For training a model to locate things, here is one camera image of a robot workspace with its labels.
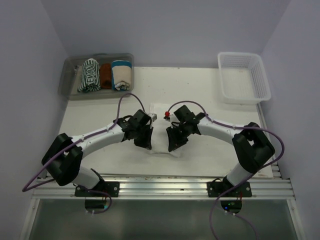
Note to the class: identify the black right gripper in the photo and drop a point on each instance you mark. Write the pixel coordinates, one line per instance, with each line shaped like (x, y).
(174, 142)

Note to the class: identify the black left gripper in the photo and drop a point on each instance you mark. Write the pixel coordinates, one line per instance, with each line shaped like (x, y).
(146, 143)

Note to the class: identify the green white striped towel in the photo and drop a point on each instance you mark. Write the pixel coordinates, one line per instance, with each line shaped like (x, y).
(90, 76)

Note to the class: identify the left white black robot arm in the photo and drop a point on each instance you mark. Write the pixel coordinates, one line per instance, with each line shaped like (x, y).
(63, 158)

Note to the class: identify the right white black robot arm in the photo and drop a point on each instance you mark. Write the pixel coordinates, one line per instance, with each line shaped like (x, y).
(252, 147)

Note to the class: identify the beige teal rolled towel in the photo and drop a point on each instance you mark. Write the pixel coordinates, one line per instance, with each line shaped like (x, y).
(121, 72)

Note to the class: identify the clear grey plastic bin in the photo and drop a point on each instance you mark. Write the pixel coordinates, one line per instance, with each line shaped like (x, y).
(71, 77)

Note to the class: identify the brown rolled towel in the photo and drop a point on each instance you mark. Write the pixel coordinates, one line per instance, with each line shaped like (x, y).
(105, 76)

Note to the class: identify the white plastic basket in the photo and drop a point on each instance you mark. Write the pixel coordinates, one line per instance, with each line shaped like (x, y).
(243, 78)

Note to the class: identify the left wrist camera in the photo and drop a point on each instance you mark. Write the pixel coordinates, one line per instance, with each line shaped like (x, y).
(153, 117)

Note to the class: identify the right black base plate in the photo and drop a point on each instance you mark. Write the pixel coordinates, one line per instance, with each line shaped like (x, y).
(223, 188)

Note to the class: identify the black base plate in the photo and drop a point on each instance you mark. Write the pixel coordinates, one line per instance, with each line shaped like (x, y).
(111, 188)
(223, 188)

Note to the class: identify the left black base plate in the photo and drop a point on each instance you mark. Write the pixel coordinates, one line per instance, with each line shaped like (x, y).
(111, 188)

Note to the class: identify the aluminium mounting rail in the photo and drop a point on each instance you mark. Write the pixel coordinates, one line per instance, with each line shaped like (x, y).
(139, 187)

